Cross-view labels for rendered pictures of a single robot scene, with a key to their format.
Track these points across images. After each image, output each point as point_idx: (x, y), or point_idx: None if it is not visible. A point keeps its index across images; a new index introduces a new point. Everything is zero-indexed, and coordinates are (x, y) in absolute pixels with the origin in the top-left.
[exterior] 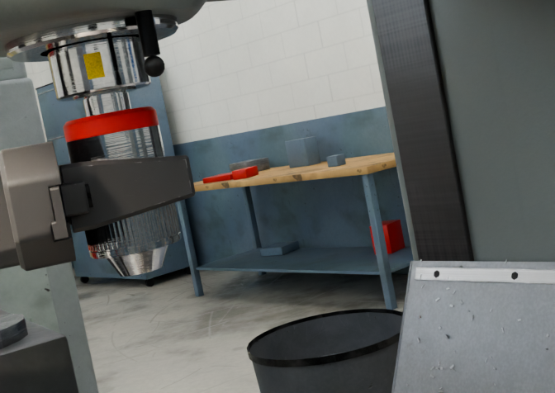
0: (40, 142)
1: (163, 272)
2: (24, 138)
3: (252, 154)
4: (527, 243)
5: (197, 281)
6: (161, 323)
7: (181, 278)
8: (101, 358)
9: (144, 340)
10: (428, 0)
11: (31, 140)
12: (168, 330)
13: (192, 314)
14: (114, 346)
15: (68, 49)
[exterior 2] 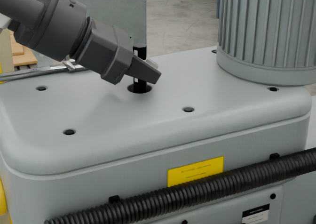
0: None
1: None
2: None
3: None
4: None
5: (219, 9)
6: (192, 34)
7: None
8: (154, 52)
9: (180, 46)
10: None
11: None
12: (194, 43)
13: (209, 34)
14: (163, 44)
15: None
